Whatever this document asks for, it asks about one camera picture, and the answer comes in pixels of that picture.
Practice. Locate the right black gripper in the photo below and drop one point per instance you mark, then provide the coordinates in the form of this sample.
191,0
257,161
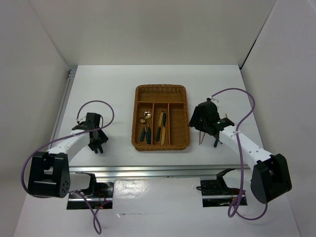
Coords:
196,113

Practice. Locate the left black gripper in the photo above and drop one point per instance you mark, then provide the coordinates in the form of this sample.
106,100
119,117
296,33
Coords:
102,138

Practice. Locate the gold knife green handle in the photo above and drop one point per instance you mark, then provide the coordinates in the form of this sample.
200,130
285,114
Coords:
161,123
163,132

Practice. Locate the small gold spoon green handle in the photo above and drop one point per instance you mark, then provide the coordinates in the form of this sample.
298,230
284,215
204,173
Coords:
143,134

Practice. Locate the large gold spoon green handle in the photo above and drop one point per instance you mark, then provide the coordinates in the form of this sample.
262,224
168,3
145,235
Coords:
148,115

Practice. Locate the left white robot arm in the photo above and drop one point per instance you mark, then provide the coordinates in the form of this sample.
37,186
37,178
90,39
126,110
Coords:
49,172

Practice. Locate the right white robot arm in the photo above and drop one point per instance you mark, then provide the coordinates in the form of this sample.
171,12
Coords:
269,177

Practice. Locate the wicker cutlery tray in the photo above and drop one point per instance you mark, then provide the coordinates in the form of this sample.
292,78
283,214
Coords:
157,98

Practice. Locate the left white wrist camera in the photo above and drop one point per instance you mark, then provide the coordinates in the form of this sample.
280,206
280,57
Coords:
80,120

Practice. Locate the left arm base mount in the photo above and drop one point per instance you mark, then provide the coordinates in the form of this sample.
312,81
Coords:
97,194

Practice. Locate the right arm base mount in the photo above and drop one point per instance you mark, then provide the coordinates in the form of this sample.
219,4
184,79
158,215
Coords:
215,193

